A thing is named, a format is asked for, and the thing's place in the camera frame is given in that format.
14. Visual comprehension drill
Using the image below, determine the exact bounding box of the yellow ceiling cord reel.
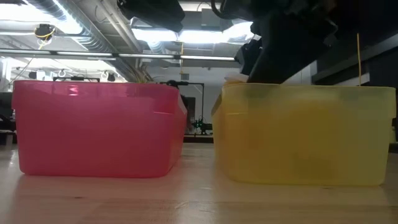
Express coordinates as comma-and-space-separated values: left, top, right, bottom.
34, 23, 57, 40

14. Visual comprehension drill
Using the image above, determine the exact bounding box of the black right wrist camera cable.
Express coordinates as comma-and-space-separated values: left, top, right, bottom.
210, 0, 233, 20

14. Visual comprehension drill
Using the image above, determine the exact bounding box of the ceiling light strip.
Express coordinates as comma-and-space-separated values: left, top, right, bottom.
0, 49, 236, 62

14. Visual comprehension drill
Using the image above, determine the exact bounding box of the yellow plastic bin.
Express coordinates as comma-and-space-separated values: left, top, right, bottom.
211, 82, 397, 187

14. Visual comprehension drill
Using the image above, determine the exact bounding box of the silver ceiling air duct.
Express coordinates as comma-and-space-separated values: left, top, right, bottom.
26, 0, 144, 82

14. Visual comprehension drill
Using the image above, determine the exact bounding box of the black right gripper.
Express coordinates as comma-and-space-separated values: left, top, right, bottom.
222, 0, 340, 84

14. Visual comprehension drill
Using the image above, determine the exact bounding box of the green-lit dark device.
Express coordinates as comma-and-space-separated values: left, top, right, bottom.
192, 116, 214, 132

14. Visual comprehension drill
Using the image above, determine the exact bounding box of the thin yellow hanging cord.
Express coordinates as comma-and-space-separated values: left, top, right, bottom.
356, 32, 362, 86

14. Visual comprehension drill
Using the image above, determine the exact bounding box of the red-pink plastic bin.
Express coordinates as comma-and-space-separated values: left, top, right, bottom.
11, 80, 188, 179

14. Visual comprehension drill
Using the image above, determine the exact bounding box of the black metal stand frame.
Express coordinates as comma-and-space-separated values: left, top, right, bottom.
160, 80, 206, 131

